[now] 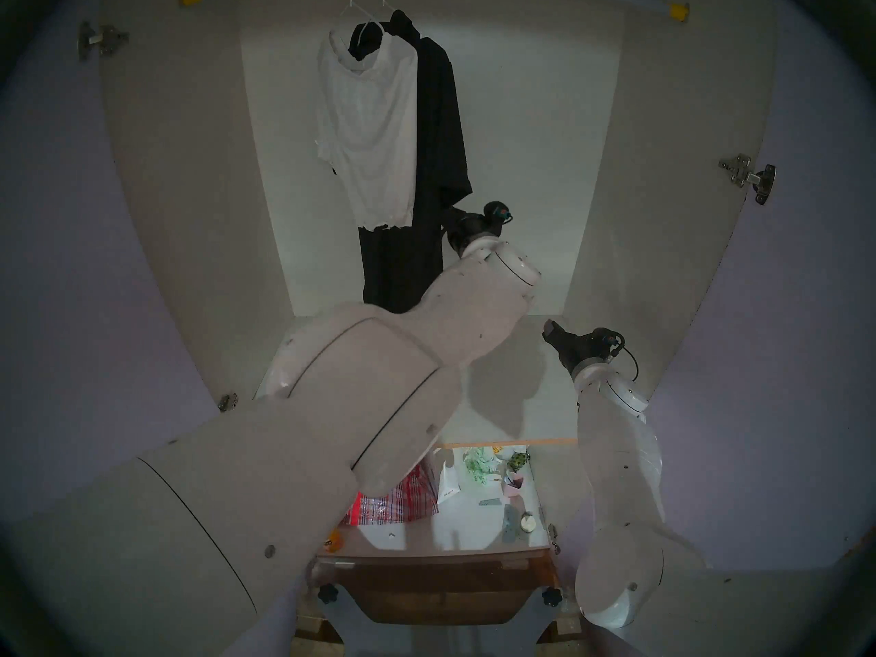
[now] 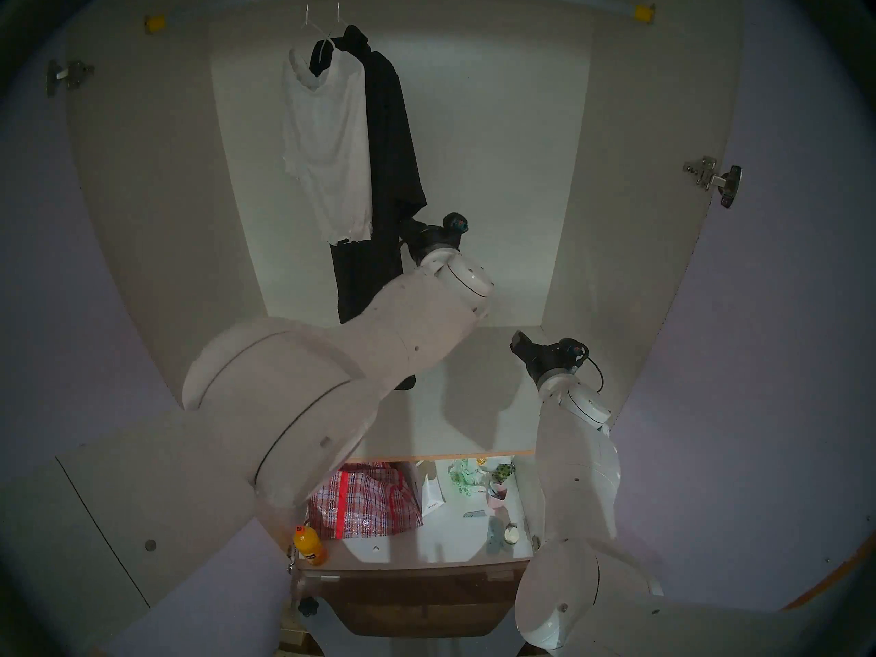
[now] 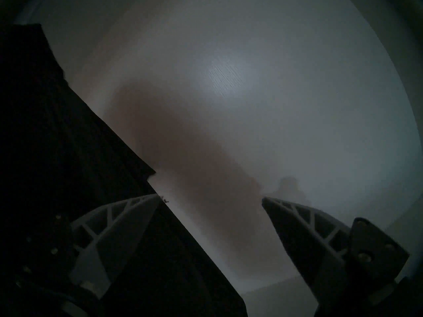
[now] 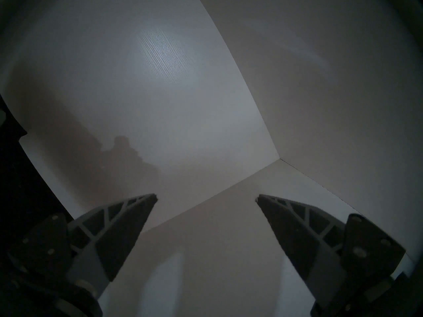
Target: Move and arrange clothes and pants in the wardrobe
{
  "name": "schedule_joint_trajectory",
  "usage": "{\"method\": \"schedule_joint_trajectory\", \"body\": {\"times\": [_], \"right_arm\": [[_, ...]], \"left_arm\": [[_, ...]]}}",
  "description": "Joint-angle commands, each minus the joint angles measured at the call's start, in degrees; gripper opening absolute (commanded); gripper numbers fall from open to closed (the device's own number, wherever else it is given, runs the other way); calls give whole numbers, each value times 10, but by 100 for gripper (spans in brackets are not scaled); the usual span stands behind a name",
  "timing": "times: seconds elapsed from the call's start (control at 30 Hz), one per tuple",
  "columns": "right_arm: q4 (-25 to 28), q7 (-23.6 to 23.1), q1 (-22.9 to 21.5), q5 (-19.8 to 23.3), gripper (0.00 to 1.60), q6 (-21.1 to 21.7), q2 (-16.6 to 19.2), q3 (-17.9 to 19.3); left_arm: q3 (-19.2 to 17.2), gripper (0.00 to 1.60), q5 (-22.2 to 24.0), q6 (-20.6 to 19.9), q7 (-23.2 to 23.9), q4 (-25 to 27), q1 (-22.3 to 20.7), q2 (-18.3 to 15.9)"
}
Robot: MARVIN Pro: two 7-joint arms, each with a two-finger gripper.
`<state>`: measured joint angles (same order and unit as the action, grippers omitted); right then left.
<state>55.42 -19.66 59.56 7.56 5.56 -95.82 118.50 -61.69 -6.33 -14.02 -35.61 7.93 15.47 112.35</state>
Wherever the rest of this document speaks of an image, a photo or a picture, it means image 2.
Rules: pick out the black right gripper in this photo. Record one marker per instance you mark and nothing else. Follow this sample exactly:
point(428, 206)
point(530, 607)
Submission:
point(561, 354)

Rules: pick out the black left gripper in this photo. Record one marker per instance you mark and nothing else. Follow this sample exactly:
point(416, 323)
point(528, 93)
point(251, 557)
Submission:
point(434, 237)

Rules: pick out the long black garment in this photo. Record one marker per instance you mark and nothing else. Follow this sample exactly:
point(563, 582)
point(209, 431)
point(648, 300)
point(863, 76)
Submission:
point(390, 149)

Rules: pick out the white ruffled blouse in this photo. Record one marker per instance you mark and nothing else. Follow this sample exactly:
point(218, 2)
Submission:
point(328, 149)

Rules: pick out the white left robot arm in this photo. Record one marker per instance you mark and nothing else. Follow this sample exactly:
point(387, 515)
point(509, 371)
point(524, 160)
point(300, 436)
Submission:
point(308, 389)

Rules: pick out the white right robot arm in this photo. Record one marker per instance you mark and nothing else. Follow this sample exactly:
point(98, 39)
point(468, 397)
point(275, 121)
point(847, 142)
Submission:
point(582, 457)

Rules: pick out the black knob on robot base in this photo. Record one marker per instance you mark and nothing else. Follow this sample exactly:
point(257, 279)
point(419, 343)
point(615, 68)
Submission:
point(308, 606)

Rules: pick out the white wardrobe carcass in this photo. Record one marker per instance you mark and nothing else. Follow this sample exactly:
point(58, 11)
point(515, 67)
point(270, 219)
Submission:
point(513, 149)

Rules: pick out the lilac wardrobe door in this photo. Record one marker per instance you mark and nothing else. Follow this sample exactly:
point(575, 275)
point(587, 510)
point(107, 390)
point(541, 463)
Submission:
point(753, 320)
point(68, 286)

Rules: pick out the small green potted cactus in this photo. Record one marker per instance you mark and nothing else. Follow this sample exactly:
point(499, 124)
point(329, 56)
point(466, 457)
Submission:
point(504, 472)

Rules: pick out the green white crumpled cloth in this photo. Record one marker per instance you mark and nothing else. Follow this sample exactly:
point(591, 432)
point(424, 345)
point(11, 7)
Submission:
point(467, 476)

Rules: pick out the pink cup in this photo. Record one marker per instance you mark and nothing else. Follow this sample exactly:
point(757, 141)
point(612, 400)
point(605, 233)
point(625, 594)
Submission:
point(497, 498)

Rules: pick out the small white paper box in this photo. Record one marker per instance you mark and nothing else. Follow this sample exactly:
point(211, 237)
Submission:
point(431, 495)

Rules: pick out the small round white tin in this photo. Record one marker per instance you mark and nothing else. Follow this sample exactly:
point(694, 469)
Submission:
point(511, 536)

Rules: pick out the red plaid woven bag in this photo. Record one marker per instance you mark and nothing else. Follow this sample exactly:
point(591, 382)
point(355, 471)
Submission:
point(369, 501)

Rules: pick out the metal door hinge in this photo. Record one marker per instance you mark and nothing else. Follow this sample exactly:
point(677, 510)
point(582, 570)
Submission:
point(68, 75)
point(712, 176)

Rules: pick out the brown wooden cabinet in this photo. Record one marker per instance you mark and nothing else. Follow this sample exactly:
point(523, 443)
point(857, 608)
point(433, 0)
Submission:
point(424, 601)

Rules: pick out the orange juice bottle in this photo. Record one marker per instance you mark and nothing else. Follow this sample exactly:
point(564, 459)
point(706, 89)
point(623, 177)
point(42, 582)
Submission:
point(310, 546)

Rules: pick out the yellow rail bracket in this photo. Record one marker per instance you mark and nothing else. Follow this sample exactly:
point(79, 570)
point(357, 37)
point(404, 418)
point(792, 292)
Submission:
point(643, 13)
point(155, 24)

